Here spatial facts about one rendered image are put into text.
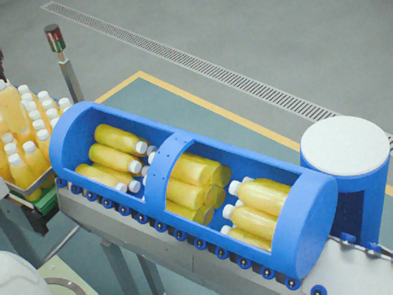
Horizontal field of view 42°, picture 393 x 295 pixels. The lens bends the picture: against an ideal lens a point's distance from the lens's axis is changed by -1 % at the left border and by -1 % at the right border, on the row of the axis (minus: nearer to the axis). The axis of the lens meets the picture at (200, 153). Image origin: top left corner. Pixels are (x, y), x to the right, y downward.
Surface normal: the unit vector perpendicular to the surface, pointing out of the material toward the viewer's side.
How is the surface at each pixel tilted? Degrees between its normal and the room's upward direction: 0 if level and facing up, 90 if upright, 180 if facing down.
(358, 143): 0
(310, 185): 5
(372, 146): 0
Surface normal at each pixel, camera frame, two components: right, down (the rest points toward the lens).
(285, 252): -0.56, 0.36
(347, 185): -0.11, 0.69
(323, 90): -0.15, -0.73
